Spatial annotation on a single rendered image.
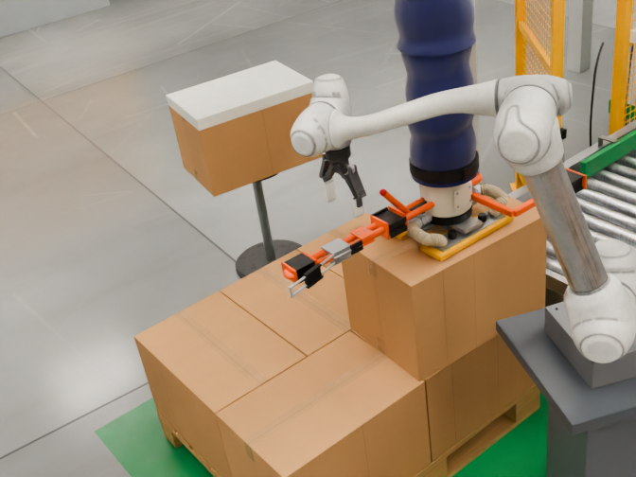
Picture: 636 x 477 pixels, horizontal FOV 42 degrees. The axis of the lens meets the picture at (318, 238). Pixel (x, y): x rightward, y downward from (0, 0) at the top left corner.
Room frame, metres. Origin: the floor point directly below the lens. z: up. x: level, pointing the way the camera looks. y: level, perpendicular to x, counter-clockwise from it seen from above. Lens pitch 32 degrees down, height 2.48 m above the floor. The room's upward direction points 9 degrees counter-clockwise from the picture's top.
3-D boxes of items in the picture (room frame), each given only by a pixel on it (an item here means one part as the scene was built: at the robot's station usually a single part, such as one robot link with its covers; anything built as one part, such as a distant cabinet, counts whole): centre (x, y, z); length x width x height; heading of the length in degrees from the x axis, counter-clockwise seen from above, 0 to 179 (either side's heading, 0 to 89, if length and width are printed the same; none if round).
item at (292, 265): (2.09, 0.07, 1.08); 0.08 x 0.07 x 0.05; 122
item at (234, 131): (3.78, 0.27, 0.82); 0.60 x 0.40 x 0.40; 115
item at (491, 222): (2.32, -0.50, 0.97); 0.34 x 0.10 x 0.05; 122
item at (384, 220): (2.27, -0.23, 1.08); 0.10 x 0.08 x 0.06; 32
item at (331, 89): (2.17, -0.09, 1.56); 0.13 x 0.11 x 0.16; 155
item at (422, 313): (2.41, -0.43, 0.74); 0.60 x 0.40 x 0.40; 119
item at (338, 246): (2.16, -0.05, 1.07); 0.07 x 0.07 x 0.04; 32
